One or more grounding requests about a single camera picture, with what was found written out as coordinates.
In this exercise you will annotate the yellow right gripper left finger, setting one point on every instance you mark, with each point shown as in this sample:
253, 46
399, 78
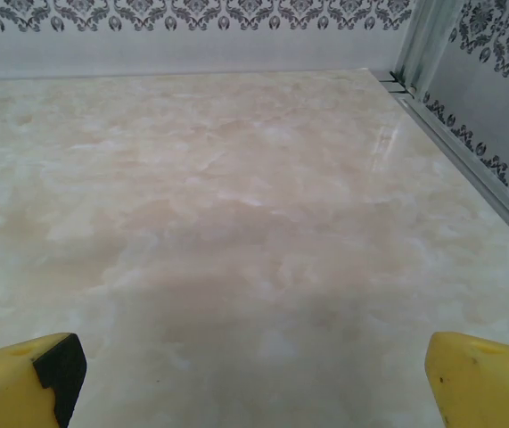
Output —
9, 388

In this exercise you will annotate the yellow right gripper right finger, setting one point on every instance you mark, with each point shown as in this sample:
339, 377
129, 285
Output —
486, 388

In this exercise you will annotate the aluminium corner frame post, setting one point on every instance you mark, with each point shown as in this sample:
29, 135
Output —
419, 40

